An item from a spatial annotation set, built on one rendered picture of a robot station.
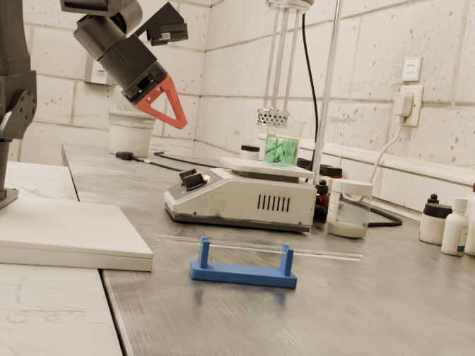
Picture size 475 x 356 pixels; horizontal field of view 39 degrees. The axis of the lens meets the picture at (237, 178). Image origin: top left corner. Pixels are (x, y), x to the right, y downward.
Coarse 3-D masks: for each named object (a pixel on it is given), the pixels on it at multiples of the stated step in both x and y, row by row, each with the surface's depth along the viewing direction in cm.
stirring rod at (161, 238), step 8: (160, 240) 61; (168, 240) 61; (176, 240) 62; (184, 240) 62; (192, 240) 62; (200, 240) 62; (208, 240) 62; (232, 248) 63; (240, 248) 63; (248, 248) 63; (256, 248) 63; (264, 248) 63; (272, 248) 63; (280, 248) 63; (288, 248) 63; (320, 256) 64; (328, 256) 64; (336, 256) 64; (344, 256) 64; (352, 256) 64; (360, 256) 64
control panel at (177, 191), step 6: (204, 174) 100; (210, 174) 98; (216, 174) 96; (210, 180) 93; (216, 180) 92; (174, 186) 100; (180, 186) 98; (186, 186) 96; (204, 186) 91; (174, 192) 96; (180, 192) 94; (186, 192) 92; (192, 192) 90
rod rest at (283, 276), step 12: (204, 240) 61; (204, 252) 61; (288, 252) 62; (192, 264) 62; (204, 264) 61; (216, 264) 64; (228, 264) 64; (288, 264) 62; (192, 276) 61; (204, 276) 61; (216, 276) 61; (228, 276) 61; (240, 276) 61; (252, 276) 62; (264, 276) 62; (276, 276) 62; (288, 276) 62
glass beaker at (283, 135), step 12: (276, 120) 93; (288, 120) 93; (276, 132) 93; (288, 132) 93; (300, 132) 94; (276, 144) 94; (288, 144) 93; (264, 156) 95; (276, 156) 94; (288, 156) 94; (288, 168) 94
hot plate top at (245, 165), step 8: (224, 160) 98; (232, 160) 96; (240, 160) 99; (248, 160) 101; (232, 168) 92; (240, 168) 91; (248, 168) 91; (256, 168) 91; (264, 168) 92; (272, 168) 92; (280, 168) 93; (296, 168) 98; (288, 176) 93; (296, 176) 93; (304, 176) 93; (312, 176) 93
